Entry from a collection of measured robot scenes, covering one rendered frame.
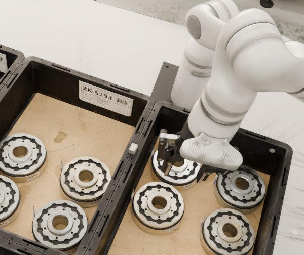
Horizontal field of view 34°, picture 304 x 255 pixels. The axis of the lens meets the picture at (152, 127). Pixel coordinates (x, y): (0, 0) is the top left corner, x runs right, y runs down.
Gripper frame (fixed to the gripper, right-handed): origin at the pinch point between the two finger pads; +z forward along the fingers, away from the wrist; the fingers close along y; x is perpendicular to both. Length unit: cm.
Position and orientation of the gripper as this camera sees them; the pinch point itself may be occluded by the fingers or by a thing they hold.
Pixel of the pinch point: (184, 170)
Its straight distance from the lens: 87.6
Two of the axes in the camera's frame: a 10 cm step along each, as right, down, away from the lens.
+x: -1.2, 7.9, -6.0
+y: -9.6, -2.4, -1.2
